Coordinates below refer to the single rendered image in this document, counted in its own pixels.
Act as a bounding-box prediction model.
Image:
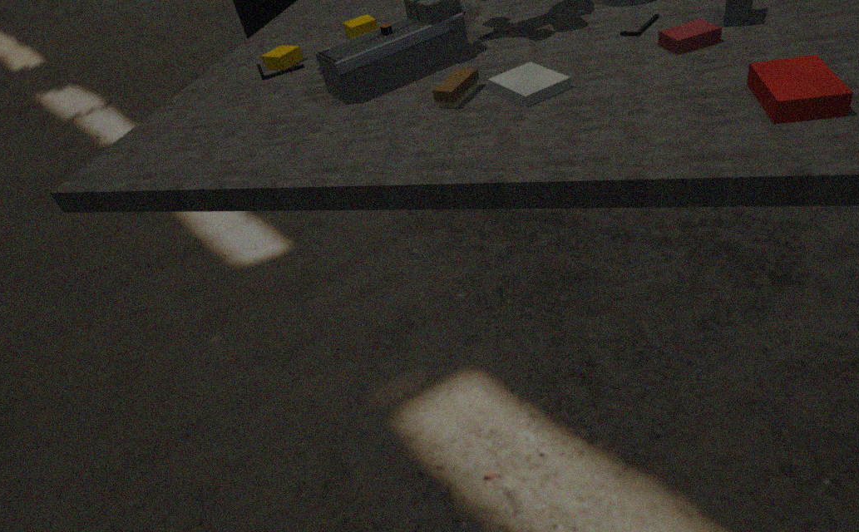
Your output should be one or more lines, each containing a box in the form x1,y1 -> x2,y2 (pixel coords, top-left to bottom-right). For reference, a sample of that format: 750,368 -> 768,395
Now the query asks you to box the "yellow block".
343,15 -> 378,39
262,46 -> 304,71

